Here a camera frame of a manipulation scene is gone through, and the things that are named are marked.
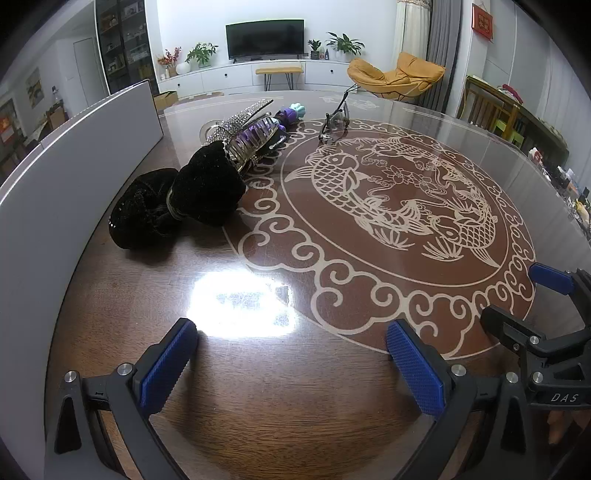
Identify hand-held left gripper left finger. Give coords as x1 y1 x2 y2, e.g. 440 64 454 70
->
44 318 199 480

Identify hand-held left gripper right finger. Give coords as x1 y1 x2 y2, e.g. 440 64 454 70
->
386 319 532 480

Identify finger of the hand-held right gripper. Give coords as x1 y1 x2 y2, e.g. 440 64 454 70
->
529 262 591 302
480 304 591 371

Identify white panel board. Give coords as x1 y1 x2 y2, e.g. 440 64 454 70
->
0 78 164 444

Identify brown patterned desktop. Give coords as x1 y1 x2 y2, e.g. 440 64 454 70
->
44 90 591 480

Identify person's right hand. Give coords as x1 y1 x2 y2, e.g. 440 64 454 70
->
547 408 591 446

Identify cluttered sideboard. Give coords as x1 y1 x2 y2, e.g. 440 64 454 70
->
508 92 591 232

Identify black velvet hair bow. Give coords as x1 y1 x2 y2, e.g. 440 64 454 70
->
108 141 246 251

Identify purple clear claw clip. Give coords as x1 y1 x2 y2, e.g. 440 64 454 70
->
226 116 282 169

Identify orange lounge chair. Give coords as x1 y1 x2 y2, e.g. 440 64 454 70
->
347 52 446 100

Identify grey curtain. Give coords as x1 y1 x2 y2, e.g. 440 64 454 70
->
427 0 462 112

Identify rhinestone hair clip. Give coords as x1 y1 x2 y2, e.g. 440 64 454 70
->
201 98 274 148

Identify eyeglasses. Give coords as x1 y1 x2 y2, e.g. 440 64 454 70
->
318 85 358 145

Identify purple toy figure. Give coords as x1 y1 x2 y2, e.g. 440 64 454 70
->
274 104 306 128

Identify covered standing air conditioner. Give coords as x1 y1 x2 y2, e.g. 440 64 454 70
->
394 0 432 70

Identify white television cabinet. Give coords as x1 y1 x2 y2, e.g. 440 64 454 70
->
157 59 365 97

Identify red flower arrangement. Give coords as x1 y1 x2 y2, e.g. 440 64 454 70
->
157 47 182 77

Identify broad-leaf potted plant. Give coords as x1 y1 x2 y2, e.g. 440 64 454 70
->
325 32 365 56

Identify leafy green potted plant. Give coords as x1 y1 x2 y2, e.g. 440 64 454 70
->
185 42 219 69

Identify wooden bench black legs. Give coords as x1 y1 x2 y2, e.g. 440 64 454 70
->
255 66 304 90

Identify dark glass display cabinet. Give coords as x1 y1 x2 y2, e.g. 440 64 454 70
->
95 0 158 95

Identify flat screen television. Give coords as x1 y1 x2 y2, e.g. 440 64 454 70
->
225 19 305 63

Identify red wall hanging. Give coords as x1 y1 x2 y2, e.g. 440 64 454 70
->
472 4 495 41

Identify wall painting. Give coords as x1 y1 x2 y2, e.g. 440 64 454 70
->
25 68 43 108

